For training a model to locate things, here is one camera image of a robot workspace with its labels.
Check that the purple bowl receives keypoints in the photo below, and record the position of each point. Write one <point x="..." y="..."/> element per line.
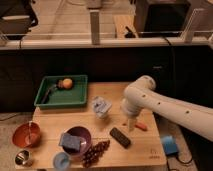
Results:
<point x="85" y="141"/>

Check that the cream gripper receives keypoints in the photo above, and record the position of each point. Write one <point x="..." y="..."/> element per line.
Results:
<point x="131" y="122"/>

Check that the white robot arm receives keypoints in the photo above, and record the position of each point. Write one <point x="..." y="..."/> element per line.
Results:
<point x="141" y="94"/>

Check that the green plastic tray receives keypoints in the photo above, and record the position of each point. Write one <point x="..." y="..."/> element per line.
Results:
<point x="63" y="98"/>

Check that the blue sponge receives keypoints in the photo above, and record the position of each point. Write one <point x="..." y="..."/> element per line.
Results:
<point x="69" y="141"/>

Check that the black eraser block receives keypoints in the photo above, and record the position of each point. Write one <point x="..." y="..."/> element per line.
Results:
<point x="123" y="140"/>

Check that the small metal cup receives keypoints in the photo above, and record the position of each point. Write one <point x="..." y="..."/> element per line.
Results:
<point x="23" y="158"/>

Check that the black handled brush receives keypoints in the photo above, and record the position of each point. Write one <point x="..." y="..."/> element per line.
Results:
<point x="52" y="88"/>

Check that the red bowl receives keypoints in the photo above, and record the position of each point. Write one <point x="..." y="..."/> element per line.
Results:
<point x="27" y="135"/>

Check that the orange fruit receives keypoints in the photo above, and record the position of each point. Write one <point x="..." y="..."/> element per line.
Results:
<point x="67" y="83"/>

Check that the light blue cup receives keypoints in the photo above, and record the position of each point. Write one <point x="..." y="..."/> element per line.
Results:
<point x="61" y="162"/>

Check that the red grapes bunch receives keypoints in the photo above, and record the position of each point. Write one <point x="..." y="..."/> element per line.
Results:
<point x="94" y="153"/>

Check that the white yogurt cup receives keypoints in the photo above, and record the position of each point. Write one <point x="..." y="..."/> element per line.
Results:
<point x="101" y="106"/>

